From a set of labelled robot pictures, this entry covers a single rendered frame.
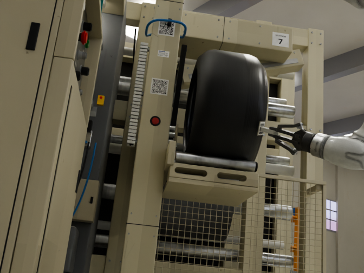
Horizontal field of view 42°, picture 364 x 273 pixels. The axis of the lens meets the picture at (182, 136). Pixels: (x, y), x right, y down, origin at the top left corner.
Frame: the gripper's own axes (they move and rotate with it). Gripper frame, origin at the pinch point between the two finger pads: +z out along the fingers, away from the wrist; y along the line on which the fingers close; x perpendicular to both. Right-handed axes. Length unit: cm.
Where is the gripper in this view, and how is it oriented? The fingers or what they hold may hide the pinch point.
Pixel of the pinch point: (269, 130)
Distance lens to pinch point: 192.9
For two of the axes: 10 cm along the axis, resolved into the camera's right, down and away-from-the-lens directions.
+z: -7.1, -2.5, 6.6
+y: -1.5, 9.7, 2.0
